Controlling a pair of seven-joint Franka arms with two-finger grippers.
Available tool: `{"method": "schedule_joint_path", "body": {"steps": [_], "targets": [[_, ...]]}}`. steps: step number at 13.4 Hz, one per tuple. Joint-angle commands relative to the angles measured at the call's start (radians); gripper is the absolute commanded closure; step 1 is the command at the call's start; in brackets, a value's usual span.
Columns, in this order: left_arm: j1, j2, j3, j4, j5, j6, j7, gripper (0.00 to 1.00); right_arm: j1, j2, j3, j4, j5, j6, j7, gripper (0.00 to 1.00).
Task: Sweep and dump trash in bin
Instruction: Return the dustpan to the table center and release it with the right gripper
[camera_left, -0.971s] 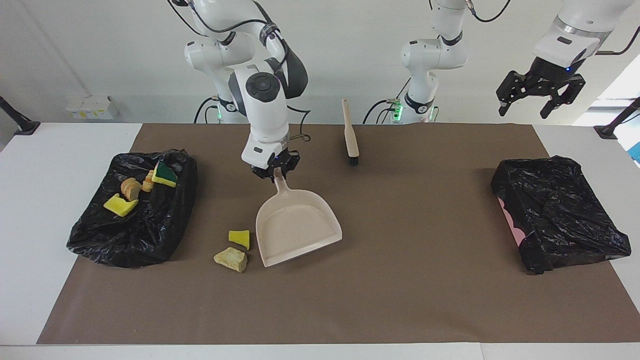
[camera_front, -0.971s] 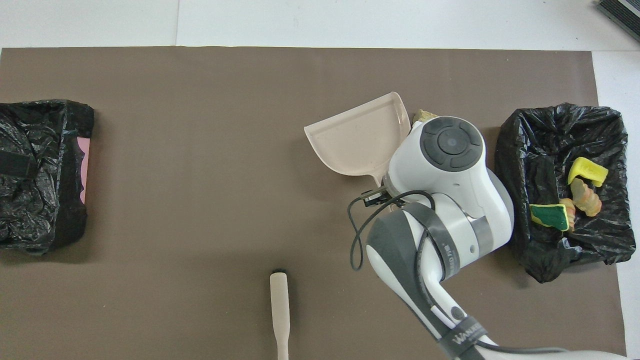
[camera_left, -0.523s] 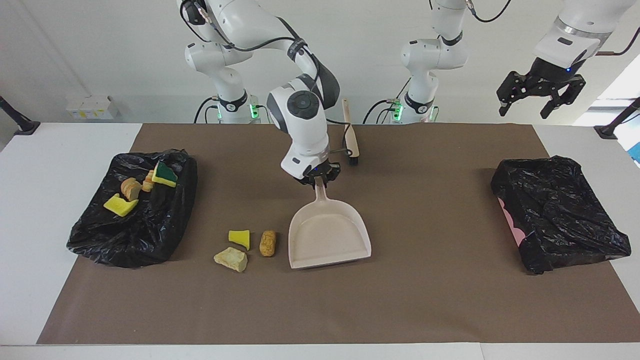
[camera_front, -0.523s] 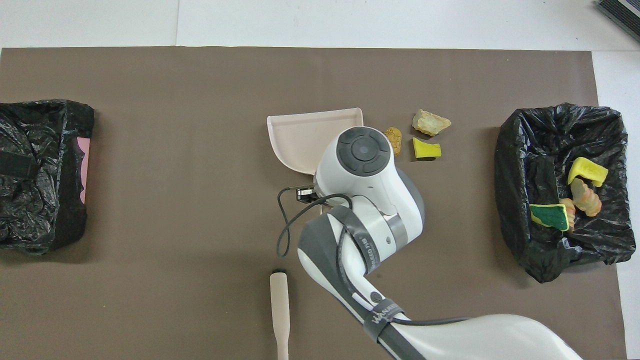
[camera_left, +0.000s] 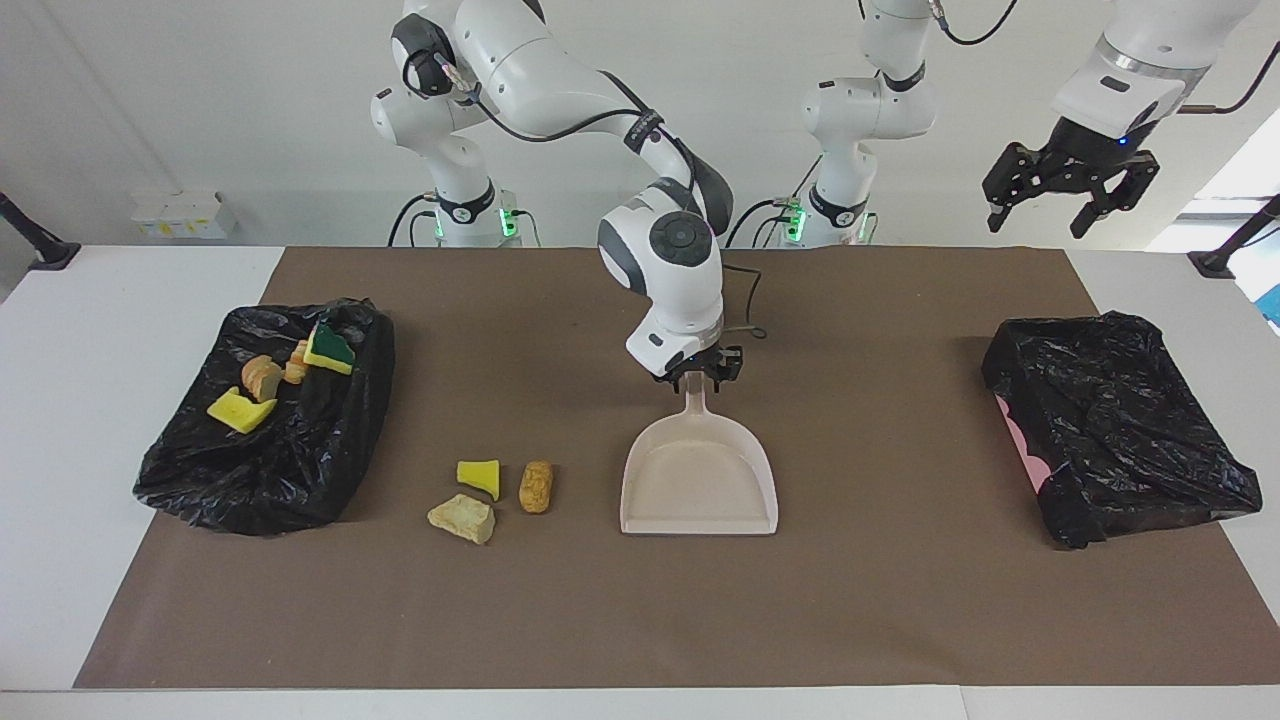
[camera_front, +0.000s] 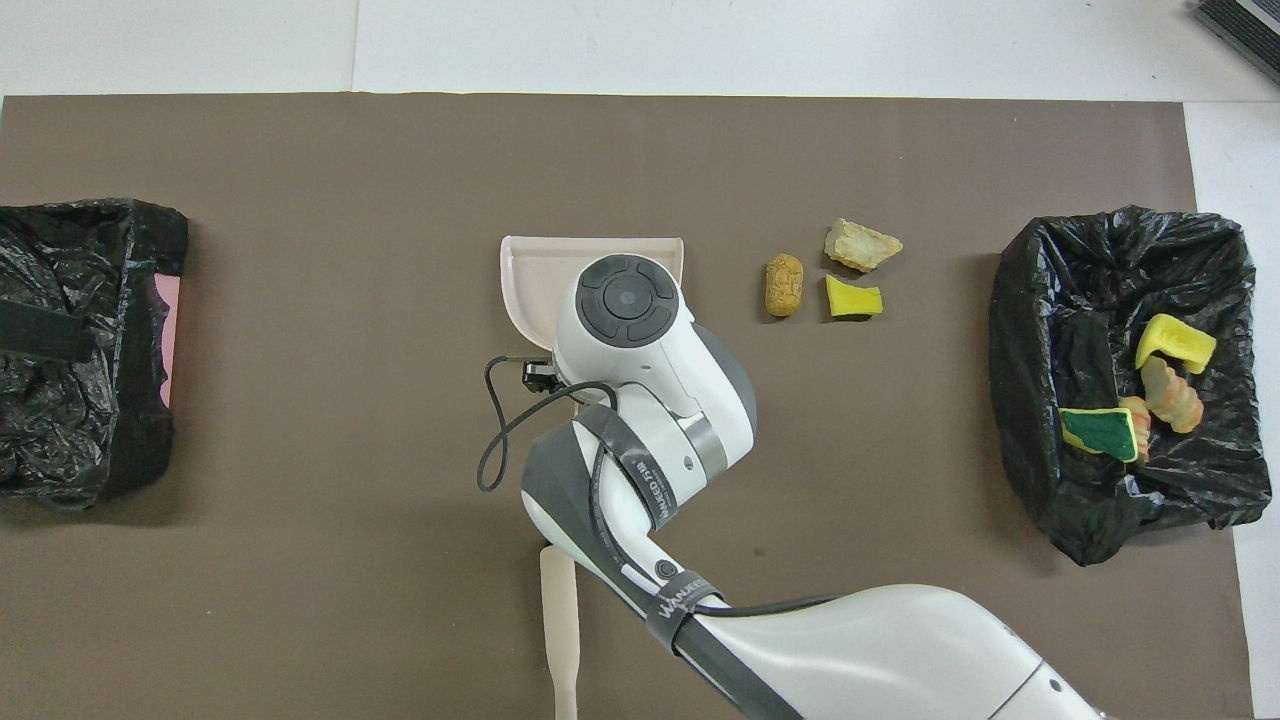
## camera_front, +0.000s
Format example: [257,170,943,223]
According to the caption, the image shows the beige plastic dustpan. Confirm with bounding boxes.
[500,235,686,351]

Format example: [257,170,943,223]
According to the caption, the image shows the brown fried croquette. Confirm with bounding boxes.
[764,253,805,319]

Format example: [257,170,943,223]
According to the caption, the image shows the beige brush black bristles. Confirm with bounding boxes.
[539,545,581,720]

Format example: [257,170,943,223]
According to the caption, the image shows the small yellow sponge piece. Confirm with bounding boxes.
[825,275,885,321]

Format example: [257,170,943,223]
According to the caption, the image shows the pale bread chunk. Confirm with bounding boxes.
[823,218,904,274]

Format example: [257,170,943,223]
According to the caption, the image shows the yellow green scouring sponge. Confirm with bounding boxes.
[1059,407,1140,464]

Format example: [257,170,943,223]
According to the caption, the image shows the striped bread piece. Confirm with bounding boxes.
[1118,396,1153,463]
[1141,356,1204,435]

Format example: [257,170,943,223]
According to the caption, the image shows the curved yellow sponge piece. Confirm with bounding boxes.
[1135,313,1218,375]

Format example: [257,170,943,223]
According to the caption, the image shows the black trash bag liner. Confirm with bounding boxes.
[0,198,190,513]

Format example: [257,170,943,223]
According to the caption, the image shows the pink plastic bin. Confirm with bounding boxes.
[155,275,183,407]

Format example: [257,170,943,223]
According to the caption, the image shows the black trash bag bin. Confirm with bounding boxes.
[988,205,1274,568]

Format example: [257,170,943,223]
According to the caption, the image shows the brown table mat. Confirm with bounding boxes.
[0,93,1256,720]

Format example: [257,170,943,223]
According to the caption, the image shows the dark ribbed device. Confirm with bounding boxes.
[1195,0,1280,83]

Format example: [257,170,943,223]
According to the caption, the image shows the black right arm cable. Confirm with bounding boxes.
[477,355,621,493]

